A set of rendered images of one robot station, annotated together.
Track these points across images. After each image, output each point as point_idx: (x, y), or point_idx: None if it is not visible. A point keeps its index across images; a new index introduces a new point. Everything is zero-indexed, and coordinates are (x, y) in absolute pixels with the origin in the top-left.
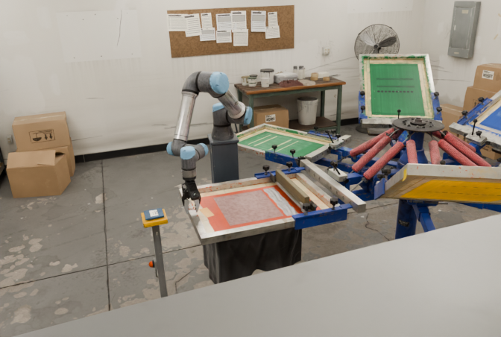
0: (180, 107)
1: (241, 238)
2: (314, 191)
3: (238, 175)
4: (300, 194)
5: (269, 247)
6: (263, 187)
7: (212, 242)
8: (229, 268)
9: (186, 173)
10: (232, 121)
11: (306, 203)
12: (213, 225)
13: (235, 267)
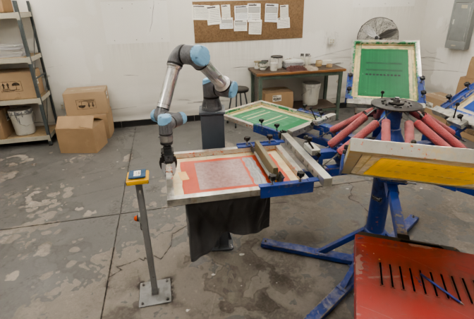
0: (164, 77)
1: (209, 202)
2: (288, 162)
3: (224, 144)
4: (270, 164)
5: (237, 212)
6: (242, 156)
7: (178, 205)
8: (199, 228)
9: (162, 138)
10: (219, 94)
11: (273, 174)
12: (185, 188)
13: (204, 228)
